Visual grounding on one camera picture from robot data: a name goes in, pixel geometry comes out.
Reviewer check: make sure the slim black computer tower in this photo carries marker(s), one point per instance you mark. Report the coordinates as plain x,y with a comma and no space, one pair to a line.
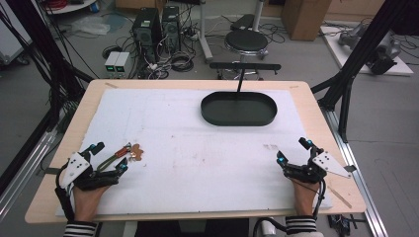
171,28

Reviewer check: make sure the black parts on floor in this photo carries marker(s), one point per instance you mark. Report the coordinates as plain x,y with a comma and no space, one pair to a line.
341,224

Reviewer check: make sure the person's right hand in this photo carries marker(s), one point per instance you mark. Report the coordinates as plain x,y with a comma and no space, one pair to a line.
304,197

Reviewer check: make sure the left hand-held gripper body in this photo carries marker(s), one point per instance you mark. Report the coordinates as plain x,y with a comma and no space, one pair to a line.
75,168

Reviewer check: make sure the white foam mat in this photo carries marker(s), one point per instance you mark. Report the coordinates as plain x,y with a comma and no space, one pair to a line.
197,164

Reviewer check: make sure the black floor pedal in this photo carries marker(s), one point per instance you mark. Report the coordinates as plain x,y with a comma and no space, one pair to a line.
242,22

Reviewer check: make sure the aluminium rail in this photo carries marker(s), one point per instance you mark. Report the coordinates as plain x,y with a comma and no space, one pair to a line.
29,158
359,177

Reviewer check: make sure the person's left hand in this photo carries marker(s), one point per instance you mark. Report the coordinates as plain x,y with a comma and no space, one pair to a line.
87,202

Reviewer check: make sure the grey robot device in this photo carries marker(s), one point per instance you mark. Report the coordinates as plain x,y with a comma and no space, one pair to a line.
387,49

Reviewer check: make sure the white power supply box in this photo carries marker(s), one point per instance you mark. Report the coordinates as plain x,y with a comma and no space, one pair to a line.
111,62
122,62

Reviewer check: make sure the thin wooden stick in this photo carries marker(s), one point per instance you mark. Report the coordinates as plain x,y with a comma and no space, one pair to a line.
339,196

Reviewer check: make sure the black oval tray hanger stand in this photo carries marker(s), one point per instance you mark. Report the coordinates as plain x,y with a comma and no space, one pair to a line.
238,112

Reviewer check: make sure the white floor board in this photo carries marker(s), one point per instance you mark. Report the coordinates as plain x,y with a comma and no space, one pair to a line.
332,42

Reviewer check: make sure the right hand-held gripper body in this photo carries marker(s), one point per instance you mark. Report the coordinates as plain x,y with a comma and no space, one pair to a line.
331,164

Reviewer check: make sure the clear plastic sheet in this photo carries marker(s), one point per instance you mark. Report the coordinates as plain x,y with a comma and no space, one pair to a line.
90,26

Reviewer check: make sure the black round stool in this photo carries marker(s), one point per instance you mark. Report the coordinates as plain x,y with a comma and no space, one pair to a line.
246,41

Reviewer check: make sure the black metal frame strut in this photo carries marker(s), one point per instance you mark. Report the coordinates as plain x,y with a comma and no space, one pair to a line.
362,49

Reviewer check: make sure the brown cardboard box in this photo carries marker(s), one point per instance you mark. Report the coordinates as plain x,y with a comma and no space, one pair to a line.
304,18

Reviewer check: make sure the large black computer tower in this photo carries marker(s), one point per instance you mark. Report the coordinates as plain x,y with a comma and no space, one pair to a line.
146,33

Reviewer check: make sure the white stand leg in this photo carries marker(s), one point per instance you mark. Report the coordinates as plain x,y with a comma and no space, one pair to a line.
205,36

